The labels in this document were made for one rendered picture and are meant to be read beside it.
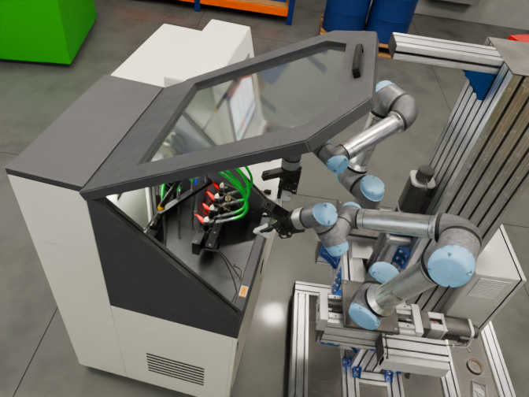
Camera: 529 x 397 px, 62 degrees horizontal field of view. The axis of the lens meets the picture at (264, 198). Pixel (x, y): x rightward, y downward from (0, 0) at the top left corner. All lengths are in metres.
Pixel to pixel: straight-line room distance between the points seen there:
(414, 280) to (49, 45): 4.65
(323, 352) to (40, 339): 1.66
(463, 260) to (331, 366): 1.49
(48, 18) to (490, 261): 4.58
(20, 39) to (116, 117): 3.69
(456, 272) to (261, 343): 1.76
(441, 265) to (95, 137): 1.27
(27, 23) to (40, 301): 3.12
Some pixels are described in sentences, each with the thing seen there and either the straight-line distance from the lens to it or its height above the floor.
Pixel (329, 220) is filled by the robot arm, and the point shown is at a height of 1.53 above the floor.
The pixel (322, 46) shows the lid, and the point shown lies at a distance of 1.71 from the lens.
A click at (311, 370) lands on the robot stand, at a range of 2.62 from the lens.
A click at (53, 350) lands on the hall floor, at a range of 2.96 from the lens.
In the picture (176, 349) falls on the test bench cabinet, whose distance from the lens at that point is 2.22.
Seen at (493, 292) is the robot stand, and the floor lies 1.13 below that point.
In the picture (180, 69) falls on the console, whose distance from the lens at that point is 2.09.
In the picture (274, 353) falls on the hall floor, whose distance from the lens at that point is 2.86.
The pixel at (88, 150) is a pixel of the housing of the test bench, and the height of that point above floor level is 1.50.
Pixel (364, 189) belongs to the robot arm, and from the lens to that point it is 2.02.
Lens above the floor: 2.53
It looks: 43 degrees down
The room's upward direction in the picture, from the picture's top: 9 degrees clockwise
